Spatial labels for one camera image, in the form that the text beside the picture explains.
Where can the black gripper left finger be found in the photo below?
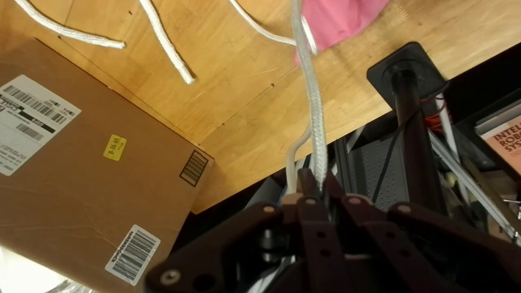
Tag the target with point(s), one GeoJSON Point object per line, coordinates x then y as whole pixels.
{"type": "Point", "coordinates": [311, 228]}

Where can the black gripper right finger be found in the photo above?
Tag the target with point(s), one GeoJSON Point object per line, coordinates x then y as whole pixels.
{"type": "Point", "coordinates": [368, 233]}

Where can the black stand pole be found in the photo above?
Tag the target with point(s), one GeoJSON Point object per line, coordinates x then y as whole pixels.
{"type": "Point", "coordinates": [412, 136]}

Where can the silver metal pole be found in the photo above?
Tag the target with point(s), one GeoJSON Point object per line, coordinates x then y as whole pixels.
{"type": "Point", "coordinates": [472, 184]}

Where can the orange booklet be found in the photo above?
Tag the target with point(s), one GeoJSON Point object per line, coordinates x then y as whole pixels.
{"type": "Point", "coordinates": [505, 144]}

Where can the pink cloth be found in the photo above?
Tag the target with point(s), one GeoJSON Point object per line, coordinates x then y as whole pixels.
{"type": "Point", "coordinates": [342, 22]}

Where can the cardboard box with labels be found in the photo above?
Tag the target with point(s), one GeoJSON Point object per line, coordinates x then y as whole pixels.
{"type": "Point", "coordinates": [81, 189]}

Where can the white packing material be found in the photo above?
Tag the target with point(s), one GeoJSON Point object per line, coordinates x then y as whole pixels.
{"type": "Point", "coordinates": [33, 274]}

